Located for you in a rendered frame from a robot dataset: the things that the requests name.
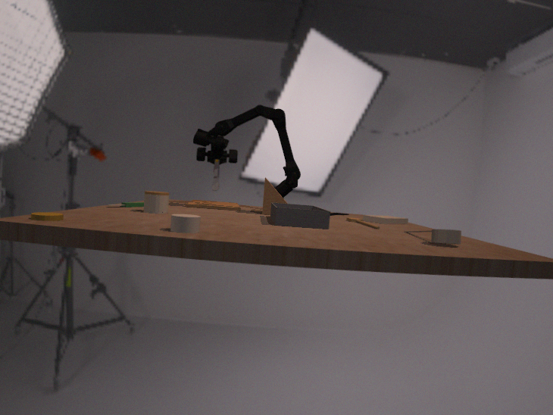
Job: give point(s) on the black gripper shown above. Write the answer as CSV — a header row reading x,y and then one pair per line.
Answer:
x,y
212,156

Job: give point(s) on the grey cylindrical container with brown lid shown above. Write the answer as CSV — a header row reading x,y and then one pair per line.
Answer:
x,y
156,202

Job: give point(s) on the short grey cylinder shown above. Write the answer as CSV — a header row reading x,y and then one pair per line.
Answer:
x,y
185,223

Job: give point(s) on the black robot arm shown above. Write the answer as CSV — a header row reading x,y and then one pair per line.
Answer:
x,y
215,137

